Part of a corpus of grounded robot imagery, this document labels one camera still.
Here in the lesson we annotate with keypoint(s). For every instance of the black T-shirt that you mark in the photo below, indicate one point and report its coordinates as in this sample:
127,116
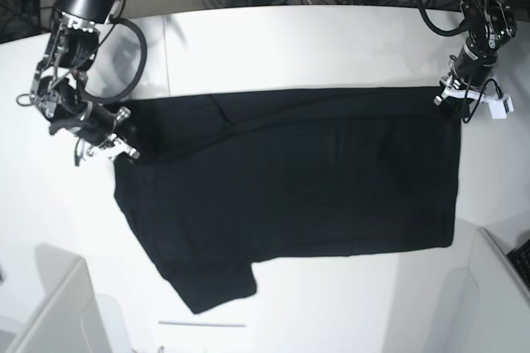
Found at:
238,179

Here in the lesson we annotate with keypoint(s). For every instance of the black keyboard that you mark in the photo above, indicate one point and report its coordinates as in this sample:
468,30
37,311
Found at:
520,259

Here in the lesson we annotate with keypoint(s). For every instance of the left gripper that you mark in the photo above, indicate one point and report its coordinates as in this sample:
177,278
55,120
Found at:
453,101

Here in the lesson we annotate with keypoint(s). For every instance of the white right partition panel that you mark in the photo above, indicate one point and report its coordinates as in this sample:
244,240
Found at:
482,307

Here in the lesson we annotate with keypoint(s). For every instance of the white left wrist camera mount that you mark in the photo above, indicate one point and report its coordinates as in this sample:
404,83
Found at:
490,94

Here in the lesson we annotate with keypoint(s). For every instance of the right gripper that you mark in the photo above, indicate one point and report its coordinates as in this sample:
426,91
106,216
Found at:
100,133

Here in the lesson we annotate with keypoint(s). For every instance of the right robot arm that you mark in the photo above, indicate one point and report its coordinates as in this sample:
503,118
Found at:
58,89

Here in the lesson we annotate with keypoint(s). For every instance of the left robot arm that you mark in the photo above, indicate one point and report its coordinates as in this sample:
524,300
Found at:
488,24

